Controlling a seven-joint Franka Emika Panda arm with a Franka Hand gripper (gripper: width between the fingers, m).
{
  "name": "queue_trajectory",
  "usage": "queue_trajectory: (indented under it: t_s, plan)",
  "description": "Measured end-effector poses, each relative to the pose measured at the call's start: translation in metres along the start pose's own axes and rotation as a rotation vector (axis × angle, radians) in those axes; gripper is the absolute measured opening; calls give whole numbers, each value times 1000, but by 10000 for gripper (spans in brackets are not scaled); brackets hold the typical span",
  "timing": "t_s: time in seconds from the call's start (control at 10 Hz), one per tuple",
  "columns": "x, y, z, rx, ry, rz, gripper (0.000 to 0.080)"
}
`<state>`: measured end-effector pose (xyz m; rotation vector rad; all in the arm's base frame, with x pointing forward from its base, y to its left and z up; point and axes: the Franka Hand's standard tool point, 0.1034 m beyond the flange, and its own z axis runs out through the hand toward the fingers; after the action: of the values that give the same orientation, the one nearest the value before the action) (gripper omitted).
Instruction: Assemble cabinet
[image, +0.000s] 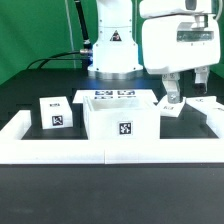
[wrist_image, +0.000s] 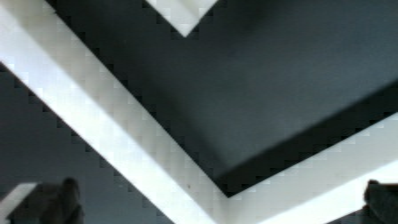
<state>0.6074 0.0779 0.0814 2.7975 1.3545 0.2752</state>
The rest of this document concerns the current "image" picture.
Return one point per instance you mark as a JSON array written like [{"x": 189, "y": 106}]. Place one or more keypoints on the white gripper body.
[{"x": 175, "y": 43}]

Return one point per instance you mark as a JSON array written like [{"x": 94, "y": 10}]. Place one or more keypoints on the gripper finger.
[
  {"x": 171, "y": 85},
  {"x": 201, "y": 79}
]

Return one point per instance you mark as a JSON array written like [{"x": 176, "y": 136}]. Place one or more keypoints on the white cabinet body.
[{"x": 124, "y": 118}]

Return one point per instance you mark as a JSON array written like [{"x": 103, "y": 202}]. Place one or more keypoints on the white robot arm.
[{"x": 115, "y": 54}]

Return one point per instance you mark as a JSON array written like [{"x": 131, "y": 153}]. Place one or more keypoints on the white base tag plate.
[{"x": 114, "y": 94}]

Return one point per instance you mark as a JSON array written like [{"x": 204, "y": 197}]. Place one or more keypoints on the small white tagged box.
[{"x": 55, "y": 112}]

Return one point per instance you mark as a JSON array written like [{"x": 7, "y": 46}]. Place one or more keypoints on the white U-shaped foam fence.
[{"x": 14, "y": 149}]

